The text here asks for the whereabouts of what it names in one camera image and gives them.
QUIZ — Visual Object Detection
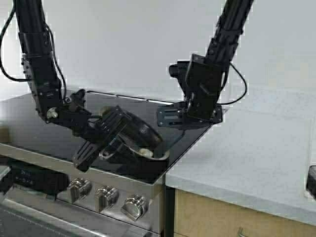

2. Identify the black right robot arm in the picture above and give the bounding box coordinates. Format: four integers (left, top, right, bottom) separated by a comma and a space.
157, 0, 253, 130

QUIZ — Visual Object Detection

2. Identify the black object at right edge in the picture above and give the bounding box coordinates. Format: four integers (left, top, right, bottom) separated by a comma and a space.
306, 165, 316, 198

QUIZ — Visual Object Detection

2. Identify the chrome stove knob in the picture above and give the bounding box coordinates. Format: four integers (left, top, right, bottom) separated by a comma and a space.
67, 178, 92, 203
94, 186, 119, 213
120, 195, 149, 221

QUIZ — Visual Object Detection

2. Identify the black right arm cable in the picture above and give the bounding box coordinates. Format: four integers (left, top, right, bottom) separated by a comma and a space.
217, 63, 248, 106

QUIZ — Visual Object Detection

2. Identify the black spatula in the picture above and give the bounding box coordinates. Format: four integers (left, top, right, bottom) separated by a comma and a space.
154, 130, 186, 160

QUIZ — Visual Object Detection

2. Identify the oven door handle bar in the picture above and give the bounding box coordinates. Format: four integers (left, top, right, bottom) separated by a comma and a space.
0, 197, 151, 237

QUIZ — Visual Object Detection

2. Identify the stainless steel stove range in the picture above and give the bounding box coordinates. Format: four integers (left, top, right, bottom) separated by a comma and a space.
0, 91, 211, 237

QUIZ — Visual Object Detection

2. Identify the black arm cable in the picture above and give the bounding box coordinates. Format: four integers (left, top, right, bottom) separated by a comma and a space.
217, 63, 248, 106
0, 9, 68, 102

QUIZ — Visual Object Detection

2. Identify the black frying pan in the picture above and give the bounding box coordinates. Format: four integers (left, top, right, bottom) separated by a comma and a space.
99, 111, 169, 165

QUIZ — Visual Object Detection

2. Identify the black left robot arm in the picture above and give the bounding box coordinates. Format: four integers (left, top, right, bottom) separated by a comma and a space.
13, 0, 128, 172

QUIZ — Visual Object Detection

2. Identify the metal drawer handle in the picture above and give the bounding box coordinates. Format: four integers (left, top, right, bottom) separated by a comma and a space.
237, 227, 272, 237

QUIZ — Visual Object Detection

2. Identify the middle chrome stove knob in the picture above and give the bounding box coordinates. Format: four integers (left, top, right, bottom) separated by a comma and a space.
94, 186, 119, 213

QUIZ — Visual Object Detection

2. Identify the left chrome stove knob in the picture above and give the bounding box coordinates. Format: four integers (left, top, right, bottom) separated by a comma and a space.
67, 178, 92, 203

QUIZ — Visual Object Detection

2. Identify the wooden cabinet drawer front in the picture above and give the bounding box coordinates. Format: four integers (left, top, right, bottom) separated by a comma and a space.
174, 190, 316, 237

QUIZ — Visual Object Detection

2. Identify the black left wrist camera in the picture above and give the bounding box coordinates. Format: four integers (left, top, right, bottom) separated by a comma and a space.
65, 89, 85, 112

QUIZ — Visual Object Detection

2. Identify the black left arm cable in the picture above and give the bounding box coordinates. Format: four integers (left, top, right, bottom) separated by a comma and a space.
0, 9, 68, 102

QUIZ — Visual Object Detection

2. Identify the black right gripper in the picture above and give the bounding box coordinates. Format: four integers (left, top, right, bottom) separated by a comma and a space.
157, 54, 228, 127

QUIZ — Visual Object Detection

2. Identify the right chrome stove knob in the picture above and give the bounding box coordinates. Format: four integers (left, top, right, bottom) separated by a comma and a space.
120, 195, 149, 221

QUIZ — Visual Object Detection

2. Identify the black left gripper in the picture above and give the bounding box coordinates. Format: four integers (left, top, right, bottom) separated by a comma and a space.
46, 105, 132, 172

